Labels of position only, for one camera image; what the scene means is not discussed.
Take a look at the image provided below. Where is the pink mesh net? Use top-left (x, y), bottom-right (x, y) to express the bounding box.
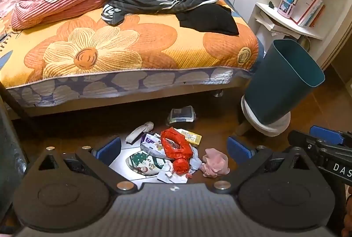
top-left (200, 148), bottom-right (230, 178)

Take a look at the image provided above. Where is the christmas tree fabric bag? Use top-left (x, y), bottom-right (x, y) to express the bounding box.
top-left (126, 151), bottom-right (167, 176)

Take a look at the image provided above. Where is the purple white snack bag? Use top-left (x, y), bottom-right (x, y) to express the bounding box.
top-left (140, 133), bottom-right (171, 160)

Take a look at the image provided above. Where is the red plastic bag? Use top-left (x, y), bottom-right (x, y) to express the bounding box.
top-left (161, 127), bottom-right (193, 175)

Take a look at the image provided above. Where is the dark teal trash bin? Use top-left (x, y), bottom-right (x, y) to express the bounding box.
top-left (245, 39), bottom-right (325, 124)

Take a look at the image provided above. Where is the yellow snack wrapper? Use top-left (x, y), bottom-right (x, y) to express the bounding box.
top-left (176, 129), bottom-right (202, 146)

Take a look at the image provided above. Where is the metal bed leg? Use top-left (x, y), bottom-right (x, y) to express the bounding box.
top-left (212, 89), bottom-right (224, 97)

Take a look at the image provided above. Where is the tissue pack wrapper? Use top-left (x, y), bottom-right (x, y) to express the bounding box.
top-left (167, 105), bottom-right (196, 124)

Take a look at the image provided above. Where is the bed with floral orange cover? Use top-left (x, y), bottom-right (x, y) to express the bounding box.
top-left (1, 10), bottom-right (264, 116)

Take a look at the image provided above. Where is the stack of papers under shelf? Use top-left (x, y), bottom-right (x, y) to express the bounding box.
top-left (255, 9), bottom-right (302, 40)

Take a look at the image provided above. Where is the row of books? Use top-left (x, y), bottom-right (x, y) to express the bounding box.
top-left (291, 0), bottom-right (322, 26)

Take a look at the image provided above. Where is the black garment on bed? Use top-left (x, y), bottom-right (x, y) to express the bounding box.
top-left (176, 4), bottom-right (239, 36)

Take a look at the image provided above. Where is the white corner shelf unit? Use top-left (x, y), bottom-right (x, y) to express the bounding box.
top-left (252, 0), bottom-right (351, 67)

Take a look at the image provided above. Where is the pink pen holder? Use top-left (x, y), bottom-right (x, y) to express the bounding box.
top-left (277, 0), bottom-right (295, 19)

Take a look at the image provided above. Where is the pink striped blanket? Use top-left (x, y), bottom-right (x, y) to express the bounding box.
top-left (11, 0), bottom-right (106, 30)

